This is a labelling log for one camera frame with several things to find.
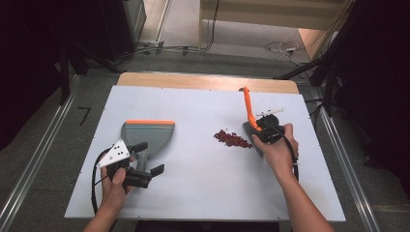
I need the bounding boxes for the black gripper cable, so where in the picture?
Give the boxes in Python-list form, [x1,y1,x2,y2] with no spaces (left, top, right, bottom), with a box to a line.
[267,121,300,182]
[91,148,112,216]

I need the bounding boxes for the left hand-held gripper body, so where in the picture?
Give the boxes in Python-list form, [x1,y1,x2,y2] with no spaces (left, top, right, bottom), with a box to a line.
[96,138,153,189]

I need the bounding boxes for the person's dark clothing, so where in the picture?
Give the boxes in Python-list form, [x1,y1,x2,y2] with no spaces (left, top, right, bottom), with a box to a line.
[134,220,280,232]

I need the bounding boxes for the white board sheet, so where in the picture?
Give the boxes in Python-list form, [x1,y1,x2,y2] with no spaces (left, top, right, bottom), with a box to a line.
[63,84,346,223]

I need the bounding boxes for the pile of red and green beans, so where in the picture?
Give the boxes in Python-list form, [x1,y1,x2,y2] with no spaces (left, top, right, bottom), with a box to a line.
[213,129,254,150]

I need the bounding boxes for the wooden table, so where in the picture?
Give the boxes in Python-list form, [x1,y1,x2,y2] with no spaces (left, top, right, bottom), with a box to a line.
[116,72,300,95]

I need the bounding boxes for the grey power strip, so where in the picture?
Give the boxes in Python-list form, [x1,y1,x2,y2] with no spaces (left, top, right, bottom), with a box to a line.
[141,39,165,49]

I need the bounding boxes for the beige wooden furniture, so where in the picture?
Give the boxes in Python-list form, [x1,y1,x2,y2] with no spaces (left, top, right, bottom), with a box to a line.
[197,0,351,49]

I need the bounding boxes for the white floor cable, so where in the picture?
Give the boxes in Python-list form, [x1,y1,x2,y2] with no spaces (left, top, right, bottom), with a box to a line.
[264,41,301,57]

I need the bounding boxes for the person's right hand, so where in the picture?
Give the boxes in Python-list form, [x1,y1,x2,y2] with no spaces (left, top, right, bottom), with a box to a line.
[250,123,300,183]

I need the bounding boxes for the grey cabinet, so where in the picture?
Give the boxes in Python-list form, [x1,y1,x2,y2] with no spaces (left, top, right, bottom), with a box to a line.
[121,0,148,44]

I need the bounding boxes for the person's left hand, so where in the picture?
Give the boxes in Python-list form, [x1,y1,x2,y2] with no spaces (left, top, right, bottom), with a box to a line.
[100,157,133,212]

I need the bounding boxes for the grey dustpan with orange edge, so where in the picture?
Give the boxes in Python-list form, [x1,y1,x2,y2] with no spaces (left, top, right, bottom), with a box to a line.
[120,119,176,173]

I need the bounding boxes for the black hanging cable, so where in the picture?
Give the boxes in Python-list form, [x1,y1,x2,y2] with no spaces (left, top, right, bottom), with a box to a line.
[206,0,220,51]

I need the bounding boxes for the orange brush with grey bristles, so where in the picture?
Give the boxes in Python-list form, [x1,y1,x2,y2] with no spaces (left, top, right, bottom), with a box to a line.
[239,86,269,159]

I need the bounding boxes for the dark curtain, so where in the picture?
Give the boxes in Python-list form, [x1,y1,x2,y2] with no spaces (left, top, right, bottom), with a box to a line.
[322,0,410,197]

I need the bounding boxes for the metal floor rail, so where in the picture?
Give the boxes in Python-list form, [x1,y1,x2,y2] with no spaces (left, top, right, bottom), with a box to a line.
[303,86,383,232]
[0,74,81,232]

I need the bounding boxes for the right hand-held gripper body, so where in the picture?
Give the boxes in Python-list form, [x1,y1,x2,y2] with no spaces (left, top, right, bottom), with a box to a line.
[255,107,286,145]

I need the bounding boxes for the black metal stand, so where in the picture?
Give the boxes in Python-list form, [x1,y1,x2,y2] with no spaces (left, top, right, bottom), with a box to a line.
[57,44,124,105]
[274,0,359,117]

